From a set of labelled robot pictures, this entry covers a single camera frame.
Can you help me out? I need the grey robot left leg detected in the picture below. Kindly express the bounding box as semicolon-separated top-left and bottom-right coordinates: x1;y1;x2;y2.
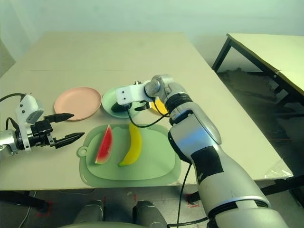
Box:
73;200;105;224

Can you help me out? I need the grey robot torso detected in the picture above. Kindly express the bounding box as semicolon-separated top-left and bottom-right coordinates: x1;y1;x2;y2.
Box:
57;222;133;228

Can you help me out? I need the dark green avocado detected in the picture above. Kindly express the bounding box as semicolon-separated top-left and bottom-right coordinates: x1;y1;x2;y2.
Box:
111;102;129;112

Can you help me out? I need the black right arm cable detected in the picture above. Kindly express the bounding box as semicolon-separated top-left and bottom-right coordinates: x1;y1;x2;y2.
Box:
126;104;209;228

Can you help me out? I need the grey robot right leg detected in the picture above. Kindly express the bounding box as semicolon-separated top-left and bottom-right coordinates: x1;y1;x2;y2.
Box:
132;200;167;228

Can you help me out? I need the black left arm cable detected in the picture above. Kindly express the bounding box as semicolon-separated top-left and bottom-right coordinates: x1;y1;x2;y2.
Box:
0;93;27;130

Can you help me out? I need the pink plate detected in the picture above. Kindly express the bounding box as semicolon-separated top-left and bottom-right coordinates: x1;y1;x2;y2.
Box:
54;86;102;122

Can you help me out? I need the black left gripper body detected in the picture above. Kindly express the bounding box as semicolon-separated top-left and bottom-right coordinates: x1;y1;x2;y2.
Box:
28;118;57;149

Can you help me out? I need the yellow plate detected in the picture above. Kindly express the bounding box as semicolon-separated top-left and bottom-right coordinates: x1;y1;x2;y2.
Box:
151;98;168;114

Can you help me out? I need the grey robot leg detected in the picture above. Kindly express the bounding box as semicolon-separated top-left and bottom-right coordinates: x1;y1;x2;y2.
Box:
73;200;105;224
132;200;167;228

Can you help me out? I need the red watermelon slice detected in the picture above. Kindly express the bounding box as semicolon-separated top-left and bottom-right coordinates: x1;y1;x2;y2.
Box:
95;124;114;165

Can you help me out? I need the yellow banana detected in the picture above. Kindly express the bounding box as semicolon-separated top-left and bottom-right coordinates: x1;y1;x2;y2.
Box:
118;122;143;167

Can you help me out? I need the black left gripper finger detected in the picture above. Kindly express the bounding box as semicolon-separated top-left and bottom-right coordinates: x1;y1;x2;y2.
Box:
56;132;86;149
44;113;75;123

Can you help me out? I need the beige side table black frame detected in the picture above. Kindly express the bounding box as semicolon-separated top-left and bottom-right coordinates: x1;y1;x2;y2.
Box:
212;32;304;133

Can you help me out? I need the mint green plate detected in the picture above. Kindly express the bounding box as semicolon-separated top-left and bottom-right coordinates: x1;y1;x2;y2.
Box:
102;86;143;119

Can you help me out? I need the green cutting board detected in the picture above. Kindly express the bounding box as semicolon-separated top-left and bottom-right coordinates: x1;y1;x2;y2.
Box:
76;123;182;188

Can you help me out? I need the black table leg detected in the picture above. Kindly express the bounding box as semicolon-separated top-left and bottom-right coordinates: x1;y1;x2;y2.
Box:
0;190;48;212
190;190;202;204
260;175;304;207

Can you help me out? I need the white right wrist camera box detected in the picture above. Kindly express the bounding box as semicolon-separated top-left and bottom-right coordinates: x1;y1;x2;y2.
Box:
115;84;152;106

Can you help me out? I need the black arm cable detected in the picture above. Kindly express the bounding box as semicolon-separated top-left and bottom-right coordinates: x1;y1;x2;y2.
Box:
126;104;209;228
0;93;27;130

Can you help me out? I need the clear plastic film scrap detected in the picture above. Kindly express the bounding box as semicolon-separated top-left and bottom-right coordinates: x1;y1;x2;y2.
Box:
263;161;294;180

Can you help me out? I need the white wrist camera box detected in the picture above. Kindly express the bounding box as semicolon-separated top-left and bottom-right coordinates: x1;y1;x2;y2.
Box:
115;84;152;106
14;94;45;152

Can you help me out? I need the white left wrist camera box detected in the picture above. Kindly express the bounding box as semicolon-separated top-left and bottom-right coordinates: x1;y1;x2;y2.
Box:
14;94;45;152

